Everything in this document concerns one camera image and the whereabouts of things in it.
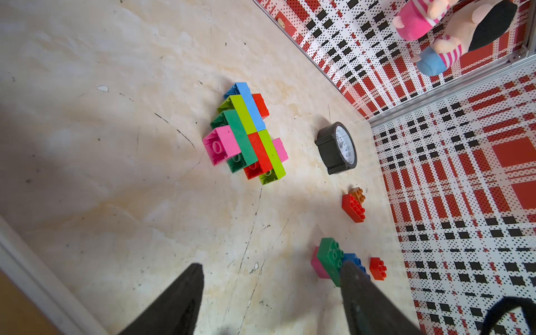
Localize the red block front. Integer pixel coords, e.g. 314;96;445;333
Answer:
341;194;366;223

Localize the small red block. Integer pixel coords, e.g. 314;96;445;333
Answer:
369;257;387;281
253;94;269;119

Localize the blue square block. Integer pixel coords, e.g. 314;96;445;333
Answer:
342;253;371;280

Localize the lime long block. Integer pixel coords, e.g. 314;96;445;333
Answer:
259;130;286;185

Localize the green block front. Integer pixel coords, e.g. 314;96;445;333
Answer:
317;237;344;288

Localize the pink block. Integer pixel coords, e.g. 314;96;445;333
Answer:
311;246;331;279
272;138;288;163
202;126;241;166

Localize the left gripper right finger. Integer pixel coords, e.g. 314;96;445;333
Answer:
340;262;422;334

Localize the dark green block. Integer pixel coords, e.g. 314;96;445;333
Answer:
210;110;258;173

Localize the light blue block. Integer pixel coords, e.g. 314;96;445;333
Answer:
224;82;266;132

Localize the brown orange block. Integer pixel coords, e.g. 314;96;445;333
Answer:
348;187;366;204

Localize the small red block back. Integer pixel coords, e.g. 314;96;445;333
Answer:
253;94;269;119

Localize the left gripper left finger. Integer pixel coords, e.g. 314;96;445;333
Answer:
121;263;204;334

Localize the doll with pink stripes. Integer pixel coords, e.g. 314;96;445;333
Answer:
392;0;459;41

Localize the lime block small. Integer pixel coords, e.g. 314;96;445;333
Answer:
217;94;258;135

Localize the black round table clock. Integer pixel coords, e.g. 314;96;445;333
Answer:
315;121;357;174

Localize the doll with blue shorts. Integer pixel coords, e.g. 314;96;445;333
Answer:
411;0;518;77

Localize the small red block right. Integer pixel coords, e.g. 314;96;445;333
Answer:
369;257;387;281

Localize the white tray with wood lid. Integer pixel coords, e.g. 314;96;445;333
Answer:
1;219;107;334

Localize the red long block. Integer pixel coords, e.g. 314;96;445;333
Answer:
244;133;272;180

